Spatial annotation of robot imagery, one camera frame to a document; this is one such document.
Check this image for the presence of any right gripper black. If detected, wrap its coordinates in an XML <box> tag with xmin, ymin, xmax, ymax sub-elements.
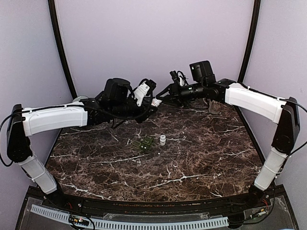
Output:
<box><xmin>156</xmin><ymin>80</ymin><xmax>205</xmax><ymax>108</ymax></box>

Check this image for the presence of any white pill bottle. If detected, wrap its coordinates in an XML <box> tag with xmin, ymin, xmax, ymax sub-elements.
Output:
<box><xmin>151</xmin><ymin>98</ymin><xmax>162</xmax><ymax>107</ymax></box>

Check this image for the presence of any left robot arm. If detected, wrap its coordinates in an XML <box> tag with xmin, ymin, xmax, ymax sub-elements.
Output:
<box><xmin>5</xmin><ymin>78</ymin><xmax>156</xmax><ymax>209</ymax></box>

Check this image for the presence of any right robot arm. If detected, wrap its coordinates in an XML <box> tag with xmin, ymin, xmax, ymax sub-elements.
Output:
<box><xmin>152</xmin><ymin>60</ymin><xmax>300</xmax><ymax>208</ymax></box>

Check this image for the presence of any white bottle cap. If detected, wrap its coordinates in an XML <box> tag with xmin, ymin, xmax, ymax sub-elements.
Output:
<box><xmin>159</xmin><ymin>135</ymin><xmax>166</xmax><ymax>146</ymax></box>

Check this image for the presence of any cream floral mug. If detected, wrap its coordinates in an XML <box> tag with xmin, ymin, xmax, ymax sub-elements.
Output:
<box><xmin>208</xmin><ymin>100</ymin><xmax>220</xmax><ymax>115</ymax></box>

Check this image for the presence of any pale green bowl left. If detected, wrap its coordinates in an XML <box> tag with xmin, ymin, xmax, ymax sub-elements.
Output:
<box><xmin>73</xmin><ymin>96</ymin><xmax>88</xmax><ymax>102</ymax></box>

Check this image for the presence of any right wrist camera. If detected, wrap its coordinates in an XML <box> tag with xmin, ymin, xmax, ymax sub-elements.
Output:
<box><xmin>170</xmin><ymin>70</ymin><xmax>188</xmax><ymax>87</ymax></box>

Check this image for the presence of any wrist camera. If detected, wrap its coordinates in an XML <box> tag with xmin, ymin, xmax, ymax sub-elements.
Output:
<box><xmin>133</xmin><ymin>79</ymin><xmax>156</xmax><ymax>107</ymax></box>
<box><xmin>170</xmin><ymin>70</ymin><xmax>188</xmax><ymax>87</ymax></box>

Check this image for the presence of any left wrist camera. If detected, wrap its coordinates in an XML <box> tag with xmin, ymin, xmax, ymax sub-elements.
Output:
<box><xmin>133</xmin><ymin>79</ymin><xmax>156</xmax><ymax>107</ymax></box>

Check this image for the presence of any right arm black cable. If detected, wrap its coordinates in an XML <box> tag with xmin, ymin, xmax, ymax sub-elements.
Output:
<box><xmin>285</xmin><ymin>99</ymin><xmax>307</xmax><ymax>156</ymax></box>

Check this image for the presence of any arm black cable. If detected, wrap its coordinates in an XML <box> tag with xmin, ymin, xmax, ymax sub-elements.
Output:
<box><xmin>285</xmin><ymin>99</ymin><xmax>307</xmax><ymax>156</ymax></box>
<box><xmin>0</xmin><ymin>103</ymin><xmax>135</xmax><ymax>167</ymax></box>

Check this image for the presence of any white slotted cable duct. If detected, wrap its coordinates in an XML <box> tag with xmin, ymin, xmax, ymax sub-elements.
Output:
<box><xmin>30</xmin><ymin>205</ymin><xmax>229</xmax><ymax>230</ymax></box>

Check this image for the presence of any right black frame post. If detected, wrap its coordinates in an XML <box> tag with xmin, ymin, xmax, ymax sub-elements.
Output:
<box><xmin>237</xmin><ymin>0</ymin><xmax>261</xmax><ymax>83</ymax></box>

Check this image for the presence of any black frame post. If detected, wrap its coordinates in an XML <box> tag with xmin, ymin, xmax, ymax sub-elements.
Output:
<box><xmin>237</xmin><ymin>0</ymin><xmax>261</xmax><ymax>83</ymax></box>
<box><xmin>48</xmin><ymin>0</ymin><xmax>77</xmax><ymax>99</ymax></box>

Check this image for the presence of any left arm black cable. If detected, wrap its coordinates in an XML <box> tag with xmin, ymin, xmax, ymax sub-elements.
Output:
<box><xmin>0</xmin><ymin>103</ymin><xmax>135</xmax><ymax>167</ymax></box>

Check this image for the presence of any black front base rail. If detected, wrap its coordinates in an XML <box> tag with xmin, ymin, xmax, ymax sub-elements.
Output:
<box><xmin>24</xmin><ymin>186</ymin><xmax>286</xmax><ymax>219</ymax></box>

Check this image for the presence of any left black frame post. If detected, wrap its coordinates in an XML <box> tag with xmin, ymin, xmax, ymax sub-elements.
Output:
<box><xmin>48</xmin><ymin>0</ymin><xmax>77</xmax><ymax>99</ymax></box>

